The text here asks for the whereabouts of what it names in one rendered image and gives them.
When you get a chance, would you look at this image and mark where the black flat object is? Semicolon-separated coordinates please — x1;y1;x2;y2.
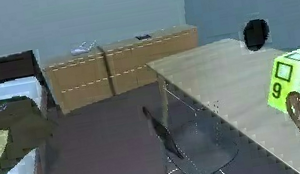
134;32;153;42

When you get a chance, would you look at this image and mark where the white small object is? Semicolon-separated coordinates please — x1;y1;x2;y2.
69;39;99;58

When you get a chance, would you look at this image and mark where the wooden chest of drawers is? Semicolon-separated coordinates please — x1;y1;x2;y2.
97;22;207;97
40;45;117;118

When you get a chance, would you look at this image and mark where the pale wooden table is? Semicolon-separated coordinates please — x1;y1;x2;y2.
143;25;300;174

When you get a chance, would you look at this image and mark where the black round object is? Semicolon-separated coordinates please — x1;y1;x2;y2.
241;17;273;54

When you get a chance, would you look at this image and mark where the dark grey chair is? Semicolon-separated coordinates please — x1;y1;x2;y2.
141;91;244;174

